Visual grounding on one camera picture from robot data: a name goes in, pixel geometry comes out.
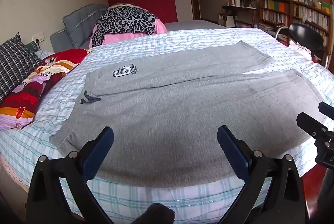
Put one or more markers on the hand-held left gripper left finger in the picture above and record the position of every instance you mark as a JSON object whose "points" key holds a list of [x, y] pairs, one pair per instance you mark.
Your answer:
{"points": [[100, 151]]}

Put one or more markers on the dark fuzzy cloth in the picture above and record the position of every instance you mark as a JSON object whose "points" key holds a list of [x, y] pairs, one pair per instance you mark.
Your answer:
{"points": [[154, 215]]}

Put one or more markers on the white wall socket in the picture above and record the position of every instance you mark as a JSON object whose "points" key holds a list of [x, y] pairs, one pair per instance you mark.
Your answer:
{"points": [[38, 38]]}

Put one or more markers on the wooden bookshelf with books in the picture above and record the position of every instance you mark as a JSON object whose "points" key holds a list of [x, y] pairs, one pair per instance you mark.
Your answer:
{"points": [[276, 12]]}

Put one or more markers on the black white plaid pillow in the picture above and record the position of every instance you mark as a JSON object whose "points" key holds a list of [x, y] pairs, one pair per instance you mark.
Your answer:
{"points": [[13, 64]]}

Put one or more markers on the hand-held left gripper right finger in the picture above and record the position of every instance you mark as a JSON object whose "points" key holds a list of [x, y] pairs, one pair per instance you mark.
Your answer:
{"points": [[231, 151]]}

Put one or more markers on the white cloth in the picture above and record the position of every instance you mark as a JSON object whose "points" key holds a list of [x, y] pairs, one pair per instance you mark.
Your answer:
{"points": [[300, 48]]}

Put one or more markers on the pale blue pillow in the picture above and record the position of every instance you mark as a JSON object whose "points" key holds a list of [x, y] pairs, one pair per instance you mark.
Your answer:
{"points": [[43, 54]]}

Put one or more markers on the person's right forearm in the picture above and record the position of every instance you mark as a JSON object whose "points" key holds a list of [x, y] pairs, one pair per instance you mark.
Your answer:
{"points": [[327, 195]]}

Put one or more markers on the wooden desk with shelf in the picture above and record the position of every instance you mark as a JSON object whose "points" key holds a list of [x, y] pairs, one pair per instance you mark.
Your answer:
{"points": [[240, 8]]}

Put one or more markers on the grey sweat pants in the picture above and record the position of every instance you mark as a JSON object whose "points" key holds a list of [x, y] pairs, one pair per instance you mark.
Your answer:
{"points": [[169, 109]]}

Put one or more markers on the red floral quilt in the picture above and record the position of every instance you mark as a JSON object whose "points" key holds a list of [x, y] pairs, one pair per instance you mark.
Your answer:
{"points": [[23, 98]]}

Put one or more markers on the leopard print blanket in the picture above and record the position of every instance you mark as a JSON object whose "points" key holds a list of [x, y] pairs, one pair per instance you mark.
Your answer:
{"points": [[122, 20]]}

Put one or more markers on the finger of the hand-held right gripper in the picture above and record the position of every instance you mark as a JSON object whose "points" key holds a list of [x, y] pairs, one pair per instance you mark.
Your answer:
{"points": [[309, 123], [327, 110]]}

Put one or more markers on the bed with plaid sheet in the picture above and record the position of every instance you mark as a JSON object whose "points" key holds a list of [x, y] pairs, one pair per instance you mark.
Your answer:
{"points": [[182, 38]]}

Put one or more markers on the black chair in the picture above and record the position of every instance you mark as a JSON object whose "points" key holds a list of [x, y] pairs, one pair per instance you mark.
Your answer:
{"points": [[306, 36]]}

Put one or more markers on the grey padded headboard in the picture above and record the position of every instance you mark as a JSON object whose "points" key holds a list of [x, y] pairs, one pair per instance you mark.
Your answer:
{"points": [[78, 23]]}

